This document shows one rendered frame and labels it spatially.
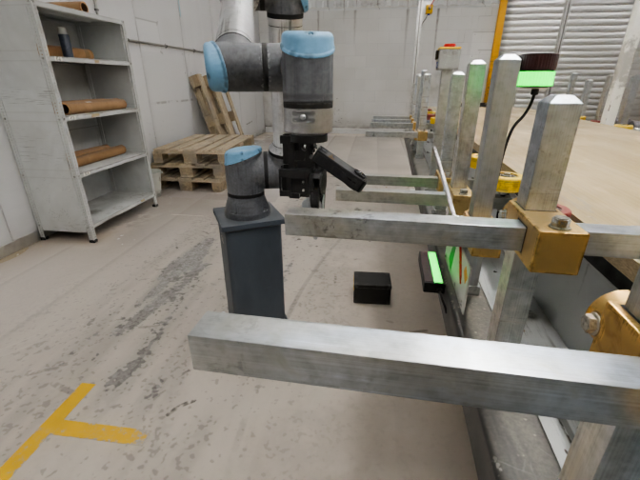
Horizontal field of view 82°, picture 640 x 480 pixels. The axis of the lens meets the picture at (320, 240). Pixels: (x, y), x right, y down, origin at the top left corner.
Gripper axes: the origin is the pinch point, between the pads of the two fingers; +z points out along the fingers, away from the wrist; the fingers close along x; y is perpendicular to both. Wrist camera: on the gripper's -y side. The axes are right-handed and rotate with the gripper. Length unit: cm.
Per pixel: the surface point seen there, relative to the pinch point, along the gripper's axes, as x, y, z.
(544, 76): -1.1, -36.8, -29.8
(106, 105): -200, 203, -11
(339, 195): -23.5, -1.2, -1.3
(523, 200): 21.6, -29.8, -15.4
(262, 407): -27, 26, 83
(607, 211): -1, -52, -8
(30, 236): -140, 241, 77
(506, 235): 26.5, -27.1, -12.5
